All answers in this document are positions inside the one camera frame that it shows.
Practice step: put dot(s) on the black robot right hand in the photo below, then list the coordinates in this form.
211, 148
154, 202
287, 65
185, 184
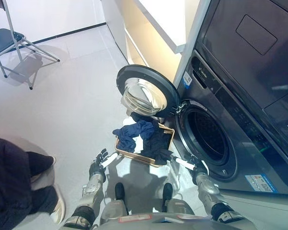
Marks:
199, 170

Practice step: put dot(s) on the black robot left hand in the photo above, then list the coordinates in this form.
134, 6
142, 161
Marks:
98, 166

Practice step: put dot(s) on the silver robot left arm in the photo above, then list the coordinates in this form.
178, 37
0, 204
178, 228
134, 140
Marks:
93, 187

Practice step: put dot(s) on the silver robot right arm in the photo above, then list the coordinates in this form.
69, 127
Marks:
206, 187

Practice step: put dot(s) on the woven wicker laundry basket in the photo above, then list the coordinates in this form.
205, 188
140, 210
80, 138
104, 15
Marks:
132, 154

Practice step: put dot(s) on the dark grey washing machine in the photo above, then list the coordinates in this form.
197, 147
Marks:
249, 148

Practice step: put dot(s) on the person in black clothes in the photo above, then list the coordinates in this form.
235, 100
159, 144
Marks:
7, 182

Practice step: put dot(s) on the round washing machine door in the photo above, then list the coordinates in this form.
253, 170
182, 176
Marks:
158, 81

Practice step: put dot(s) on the black robot left foot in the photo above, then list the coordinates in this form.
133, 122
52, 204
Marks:
120, 190

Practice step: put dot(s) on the black robot foot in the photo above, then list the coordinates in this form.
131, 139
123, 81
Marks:
120, 190
168, 190

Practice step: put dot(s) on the black robot right foot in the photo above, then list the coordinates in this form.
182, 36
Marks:
168, 190

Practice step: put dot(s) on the silver robot right leg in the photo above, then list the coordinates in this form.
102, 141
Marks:
180, 206

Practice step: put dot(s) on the silver robot leg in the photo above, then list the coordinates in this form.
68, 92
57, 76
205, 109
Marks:
180, 206
115, 207

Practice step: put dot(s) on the silver robot left leg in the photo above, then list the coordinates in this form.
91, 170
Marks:
115, 207

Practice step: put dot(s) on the beige shoe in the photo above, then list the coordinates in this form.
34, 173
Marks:
58, 206
54, 160

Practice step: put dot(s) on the white garment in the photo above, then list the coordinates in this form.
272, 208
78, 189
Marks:
138, 143

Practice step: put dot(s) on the black garment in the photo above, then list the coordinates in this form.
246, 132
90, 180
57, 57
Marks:
156, 143

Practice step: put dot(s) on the navy blue garment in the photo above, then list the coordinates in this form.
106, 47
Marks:
144, 129

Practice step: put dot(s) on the blue white energy label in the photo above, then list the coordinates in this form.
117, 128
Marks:
261, 183

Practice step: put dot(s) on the grey robot torso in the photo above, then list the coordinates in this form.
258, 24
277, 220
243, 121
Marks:
158, 222

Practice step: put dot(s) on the blue white barcode sticker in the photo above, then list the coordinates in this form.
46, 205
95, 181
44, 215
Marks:
187, 80

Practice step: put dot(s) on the dark grey stacked dryer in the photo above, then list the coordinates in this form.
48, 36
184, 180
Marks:
242, 60

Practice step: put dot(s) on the white cabinet side panel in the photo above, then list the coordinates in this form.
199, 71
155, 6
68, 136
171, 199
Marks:
192, 36

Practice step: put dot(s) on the white shelf cabinet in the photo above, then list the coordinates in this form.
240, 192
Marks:
163, 24

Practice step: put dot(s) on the grey folding chair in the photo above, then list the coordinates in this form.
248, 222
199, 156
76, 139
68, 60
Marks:
2, 40

